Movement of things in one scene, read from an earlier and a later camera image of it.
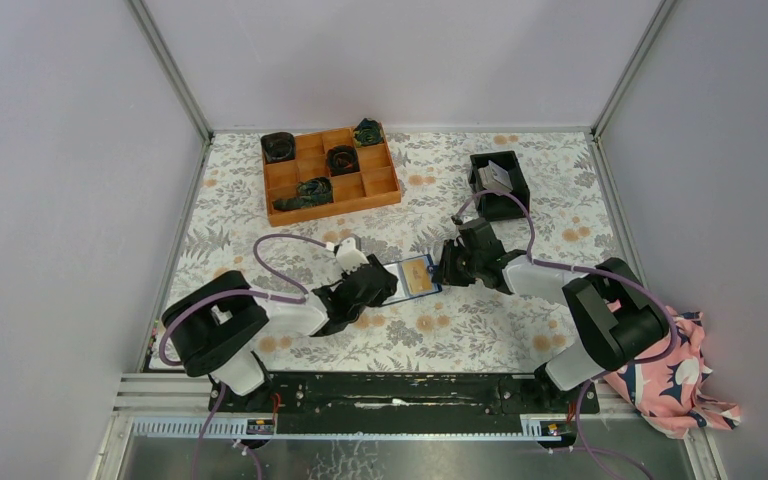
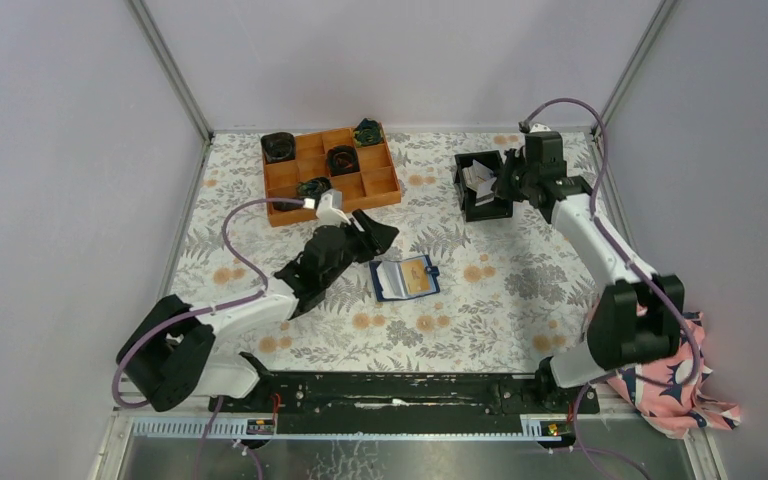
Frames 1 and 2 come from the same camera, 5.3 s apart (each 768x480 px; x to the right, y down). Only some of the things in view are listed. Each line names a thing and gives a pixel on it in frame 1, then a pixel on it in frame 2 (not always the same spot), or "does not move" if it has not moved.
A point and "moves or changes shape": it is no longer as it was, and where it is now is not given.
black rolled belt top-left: [278, 147] does not move
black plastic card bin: [500, 207] moves or changes shape
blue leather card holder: [414, 278] does not move
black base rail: [406, 402] does not move
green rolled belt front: [310, 191] does not move
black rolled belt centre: [342, 159] does not move
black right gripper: [446, 274] to [514, 158]
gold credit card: [418, 275] does not move
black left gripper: [388, 289] to [375, 239]
